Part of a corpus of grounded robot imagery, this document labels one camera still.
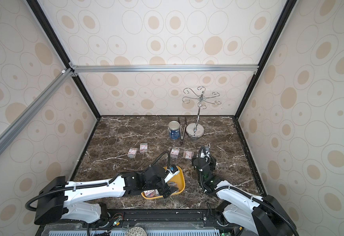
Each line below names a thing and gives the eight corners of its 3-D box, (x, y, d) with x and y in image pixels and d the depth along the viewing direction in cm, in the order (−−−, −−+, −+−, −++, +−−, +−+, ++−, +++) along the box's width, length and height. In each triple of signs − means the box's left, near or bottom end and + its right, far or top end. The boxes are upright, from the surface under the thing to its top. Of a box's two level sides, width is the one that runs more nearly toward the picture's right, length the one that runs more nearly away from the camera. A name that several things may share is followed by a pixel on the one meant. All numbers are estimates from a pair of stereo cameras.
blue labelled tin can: (168, 140, 107) (168, 131, 99) (168, 130, 114) (168, 120, 105) (179, 140, 107) (180, 131, 99) (179, 130, 114) (179, 120, 105)
